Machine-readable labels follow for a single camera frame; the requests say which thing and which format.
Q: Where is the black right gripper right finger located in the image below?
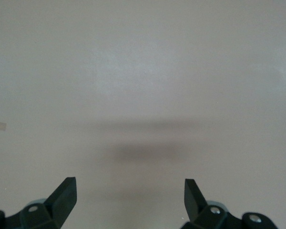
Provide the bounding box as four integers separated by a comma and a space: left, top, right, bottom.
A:
181, 178, 277, 229

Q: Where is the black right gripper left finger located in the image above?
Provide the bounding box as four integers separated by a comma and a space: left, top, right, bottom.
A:
0, 177, 78, 229

